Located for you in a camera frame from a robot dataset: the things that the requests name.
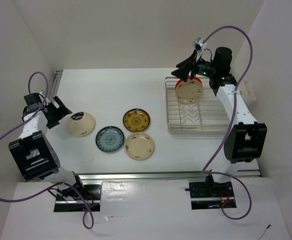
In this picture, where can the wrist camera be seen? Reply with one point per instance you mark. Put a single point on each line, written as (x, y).
(199, 45)
(47, 101)

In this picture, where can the orange plastic plate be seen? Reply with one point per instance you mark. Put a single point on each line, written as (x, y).
(180, 81)

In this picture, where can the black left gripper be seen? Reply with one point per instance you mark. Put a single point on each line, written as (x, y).
(63, 111)

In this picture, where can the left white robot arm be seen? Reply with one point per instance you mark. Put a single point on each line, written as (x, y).
(34, 155)

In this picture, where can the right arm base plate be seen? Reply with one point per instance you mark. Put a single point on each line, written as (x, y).
(205, 195)

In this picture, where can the wire dish rack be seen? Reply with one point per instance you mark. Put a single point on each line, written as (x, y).
(206, 117)

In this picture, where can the beige plate with green brushstroke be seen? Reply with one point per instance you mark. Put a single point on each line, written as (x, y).
(80, 124)

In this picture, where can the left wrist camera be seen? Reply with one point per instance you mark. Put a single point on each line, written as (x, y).
(47, 101)

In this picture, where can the aluminium frame rail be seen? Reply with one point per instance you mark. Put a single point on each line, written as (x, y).
(107, 94)

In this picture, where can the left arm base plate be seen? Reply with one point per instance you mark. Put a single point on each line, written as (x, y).
(67, 201)

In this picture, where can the yellow plate with dark rim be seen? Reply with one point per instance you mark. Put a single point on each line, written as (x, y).
(136, 120)

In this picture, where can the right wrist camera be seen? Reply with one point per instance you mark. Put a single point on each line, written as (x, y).
(199, 45)

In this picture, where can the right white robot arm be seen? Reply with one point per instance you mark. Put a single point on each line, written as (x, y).
(245, 137)

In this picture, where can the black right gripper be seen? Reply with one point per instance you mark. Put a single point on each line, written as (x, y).
(184, 68)

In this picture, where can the beige plate with flower motifs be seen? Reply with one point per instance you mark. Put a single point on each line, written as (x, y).
(139, 146)

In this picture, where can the blue floral plate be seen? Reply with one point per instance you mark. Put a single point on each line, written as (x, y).
(109, 139)

